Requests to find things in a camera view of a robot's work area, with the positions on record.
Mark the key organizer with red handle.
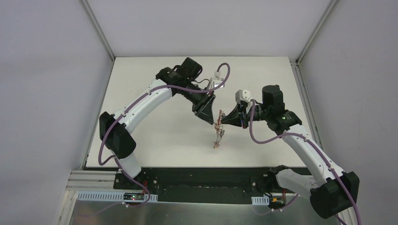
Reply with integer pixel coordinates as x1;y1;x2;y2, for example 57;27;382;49
213;109;225;149

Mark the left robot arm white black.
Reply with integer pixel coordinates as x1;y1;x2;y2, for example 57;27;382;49
99;57;215;190

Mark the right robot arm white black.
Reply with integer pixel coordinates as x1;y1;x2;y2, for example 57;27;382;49
220;85;362;225

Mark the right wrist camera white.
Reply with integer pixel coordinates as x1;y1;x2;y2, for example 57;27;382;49
235;90;253;107

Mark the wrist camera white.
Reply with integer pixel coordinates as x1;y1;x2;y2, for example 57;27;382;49
207;71;224;90
235;90;253;107

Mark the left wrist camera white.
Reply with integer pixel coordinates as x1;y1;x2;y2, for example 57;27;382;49
207;71;224;90

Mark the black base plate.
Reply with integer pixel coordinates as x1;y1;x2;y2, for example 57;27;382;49
113;167;293;204

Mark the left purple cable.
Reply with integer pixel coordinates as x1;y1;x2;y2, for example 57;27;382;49
98;62;231;209

